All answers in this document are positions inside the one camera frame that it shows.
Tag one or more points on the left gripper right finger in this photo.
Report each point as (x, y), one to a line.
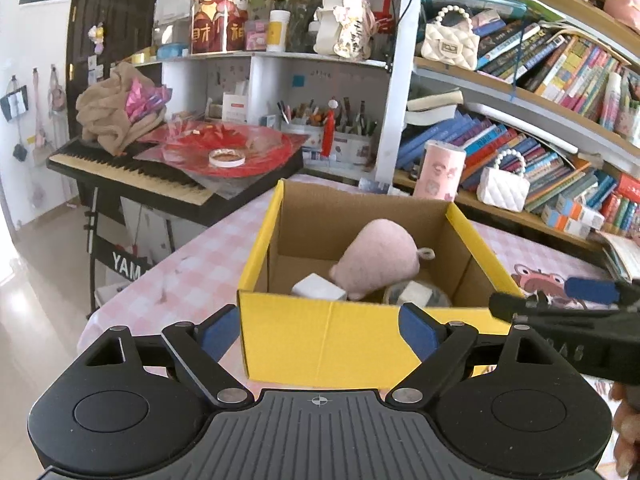
(442, 350)

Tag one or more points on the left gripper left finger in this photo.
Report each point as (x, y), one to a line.
(196, 350)

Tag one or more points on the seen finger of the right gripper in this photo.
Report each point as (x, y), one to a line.
(597, 291)

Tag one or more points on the white case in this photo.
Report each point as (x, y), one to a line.
(415, 293)

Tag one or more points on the large pink plush toy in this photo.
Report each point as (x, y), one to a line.
(382, 254)

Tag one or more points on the yellow cardboard box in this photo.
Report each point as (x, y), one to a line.
(300, 342)

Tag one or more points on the white rectangular eraser block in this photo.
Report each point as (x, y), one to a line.
(317, 288)

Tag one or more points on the person right hand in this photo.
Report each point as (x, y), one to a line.
(626, 424)

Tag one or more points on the stack of papers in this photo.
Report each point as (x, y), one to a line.
(622, 256)

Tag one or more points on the lower orange blue box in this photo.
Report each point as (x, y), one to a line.
(562, 223)

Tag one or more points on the orange blue box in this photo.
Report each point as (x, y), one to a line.
(579, 212)
(562, 223)

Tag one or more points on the upper orange blue box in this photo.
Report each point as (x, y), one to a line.
(579, 212)

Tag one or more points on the red dictionary book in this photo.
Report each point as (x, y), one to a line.
(629, 187)

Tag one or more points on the white quilted pearl handbag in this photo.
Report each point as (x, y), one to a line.
(503, 189)

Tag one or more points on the pink cylinder container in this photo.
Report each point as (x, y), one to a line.
(440, 172)

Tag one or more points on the black electric piano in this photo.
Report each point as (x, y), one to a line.
(155, 184)

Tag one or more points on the white tape roll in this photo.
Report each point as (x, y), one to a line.
(226, 158)

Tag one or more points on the red paper sheets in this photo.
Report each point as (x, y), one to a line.
(186, 145)

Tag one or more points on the white bookshelf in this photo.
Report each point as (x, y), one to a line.
(580, 132)

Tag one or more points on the red figurine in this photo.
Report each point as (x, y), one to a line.
(329, 128)

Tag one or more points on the beige cloth bundle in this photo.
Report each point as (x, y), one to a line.
(121, 109)

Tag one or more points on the cream quilted handbag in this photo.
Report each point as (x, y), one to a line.
(451, 45)

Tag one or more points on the white yellow bottle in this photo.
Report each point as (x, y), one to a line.
(277, 30)

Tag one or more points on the pink rabbit doll figure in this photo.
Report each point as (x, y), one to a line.
(346, 28)

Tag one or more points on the red fortune god decoration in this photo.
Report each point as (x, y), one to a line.
(218, 25)

